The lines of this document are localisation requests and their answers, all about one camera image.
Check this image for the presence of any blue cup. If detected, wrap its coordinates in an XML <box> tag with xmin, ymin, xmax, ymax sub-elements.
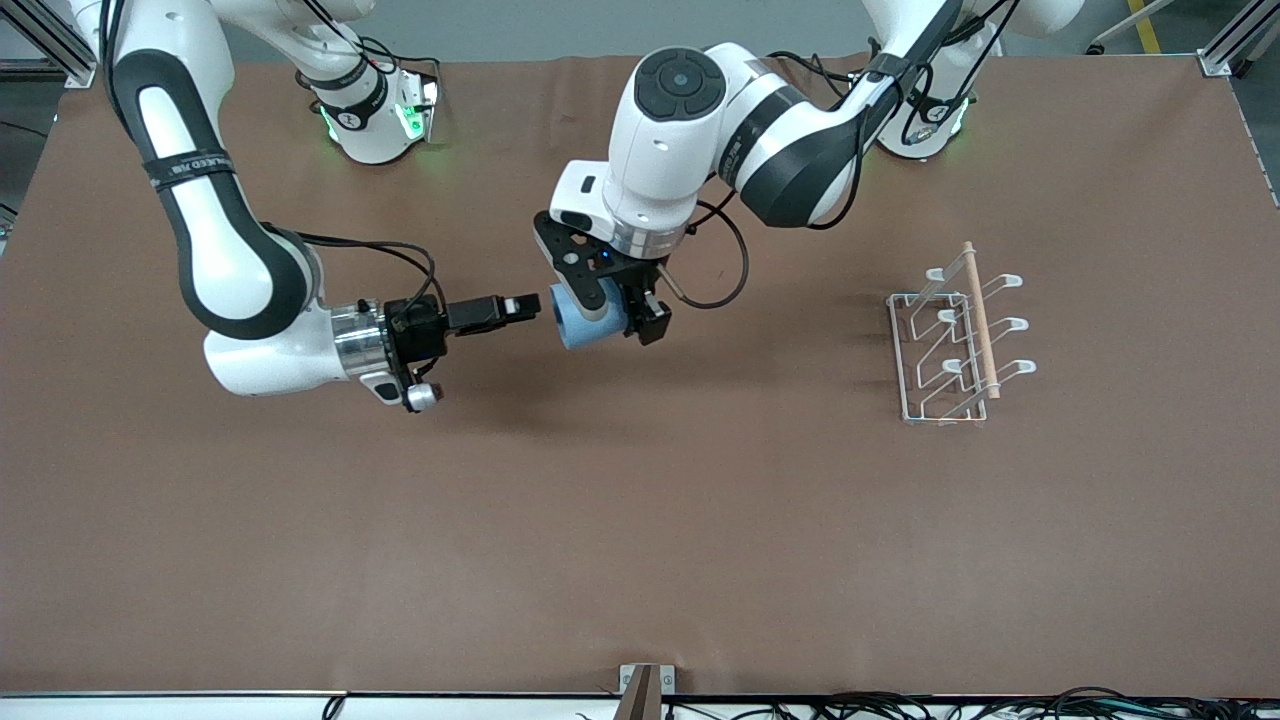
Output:
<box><xmin>550</xmin><ymin>283</ymin><xmax>633</xmax><ymax>352</ymax></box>

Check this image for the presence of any brown table cover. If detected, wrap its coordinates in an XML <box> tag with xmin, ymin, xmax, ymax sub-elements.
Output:
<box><xmin>0</xmin><ymin>52</ymin><xmax>1280</xmax><ymax>698</ymax></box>

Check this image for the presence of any grey metal stand leg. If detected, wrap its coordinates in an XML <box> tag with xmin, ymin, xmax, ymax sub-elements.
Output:
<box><xmin>1085</xmin><ymin>0</ymin><xmax>1173</xmax><ymax>56</ymax></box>

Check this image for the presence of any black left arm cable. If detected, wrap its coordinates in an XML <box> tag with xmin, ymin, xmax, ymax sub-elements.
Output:
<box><xmin>655</xmin><ymin>0</ymin><xmax>1023</xmax><ymax>311</ymax></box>

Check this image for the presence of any black right base cable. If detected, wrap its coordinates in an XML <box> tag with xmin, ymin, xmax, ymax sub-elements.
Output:
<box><xmin>355</xmin><ymin>38</ymin><xmax>442</xmax><ymax>79</ymax></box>

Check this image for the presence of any black base cable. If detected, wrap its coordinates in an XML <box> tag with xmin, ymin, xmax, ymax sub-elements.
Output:
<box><xmin>355</xmin><ymin>38</ymin><xmax>442</xmax><ymax>79</ymax></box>
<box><xmin>767</xmin><ymin>50</ymin><xmax>863</xmax><ymax>101</ymax></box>

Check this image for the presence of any black left base cable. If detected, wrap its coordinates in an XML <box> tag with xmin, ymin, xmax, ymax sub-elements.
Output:
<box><xmin>767</xmin><ymin>50</ymin><xmax>863</xmax><ymax>101</ymax></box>

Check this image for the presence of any white wire cup holder rack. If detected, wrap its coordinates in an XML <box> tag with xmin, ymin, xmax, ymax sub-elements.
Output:
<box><xmin>886</xmin><ymin>240</ymin><xmax>1038</xmax><ymax>428</ymax></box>

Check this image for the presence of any metal table edge bracket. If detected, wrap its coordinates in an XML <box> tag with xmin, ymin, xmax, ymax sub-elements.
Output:
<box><xmin>618</xmin><ymin>663</ymin><xmax>677</xmax><ymax>720</ymax></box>

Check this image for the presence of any aluminium frame post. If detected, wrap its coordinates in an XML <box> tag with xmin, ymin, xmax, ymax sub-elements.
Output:
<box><xmin>0</xmin><ymin>0</ymin><xmax>97</xmax><ymax>90</ymax></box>
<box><xmin>1198</xmin><ymin>0</ymin><xmax>1280</xmax><ymax>80</ymax></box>

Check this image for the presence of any black cable bundle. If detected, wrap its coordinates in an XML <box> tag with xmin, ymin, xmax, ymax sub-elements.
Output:
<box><xmin>320</xmin><ymin>686</ymin><xmax>1280</xmax><ymax>720</ymax></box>

